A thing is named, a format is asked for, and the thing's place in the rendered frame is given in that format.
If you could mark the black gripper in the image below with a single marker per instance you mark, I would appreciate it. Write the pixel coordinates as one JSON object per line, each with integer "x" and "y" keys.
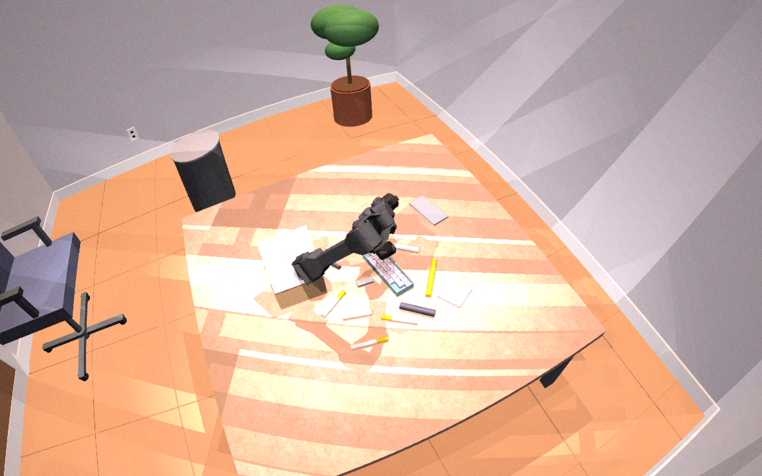
{"x": 386, "y": 250}

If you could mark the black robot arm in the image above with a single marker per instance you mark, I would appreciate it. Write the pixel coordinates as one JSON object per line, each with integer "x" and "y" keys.
{"x": 362, "y": 239}

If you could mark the grey keyboard with keys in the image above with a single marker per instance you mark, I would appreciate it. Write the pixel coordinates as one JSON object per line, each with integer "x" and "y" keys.
{"x": 390, "y": 273}

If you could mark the grey cylinder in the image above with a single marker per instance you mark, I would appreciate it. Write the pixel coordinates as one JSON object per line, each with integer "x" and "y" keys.
{"x": 417, "y": 309}

